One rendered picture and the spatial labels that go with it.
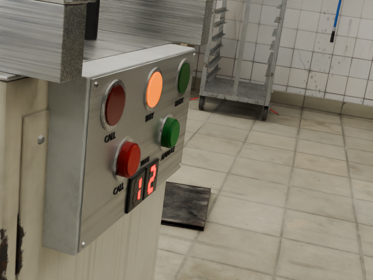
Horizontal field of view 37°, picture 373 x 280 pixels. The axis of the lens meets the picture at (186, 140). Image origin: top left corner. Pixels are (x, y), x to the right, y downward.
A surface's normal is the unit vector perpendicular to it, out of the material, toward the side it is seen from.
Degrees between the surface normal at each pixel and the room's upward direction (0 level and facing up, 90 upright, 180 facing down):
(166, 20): 90
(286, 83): 90
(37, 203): 90
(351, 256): 0
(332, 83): 90
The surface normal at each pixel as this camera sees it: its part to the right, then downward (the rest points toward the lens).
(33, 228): 0.94, 0.21
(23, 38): -0.33, 0.23
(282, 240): 0.12, -0.95
